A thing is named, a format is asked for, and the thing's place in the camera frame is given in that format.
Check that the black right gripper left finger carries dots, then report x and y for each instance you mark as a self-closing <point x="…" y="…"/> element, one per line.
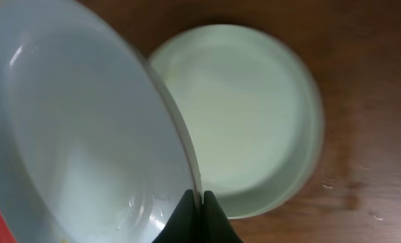
<point x="182" y="225"/>

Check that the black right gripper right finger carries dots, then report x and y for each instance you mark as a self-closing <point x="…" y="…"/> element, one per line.
<point x="215" y="226"/>

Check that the green plate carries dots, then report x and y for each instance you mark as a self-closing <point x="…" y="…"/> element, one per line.
<point x="253" y="112"/>

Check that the light blue plate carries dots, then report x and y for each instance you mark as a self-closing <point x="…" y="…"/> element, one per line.
<point x="92" y="146"/>

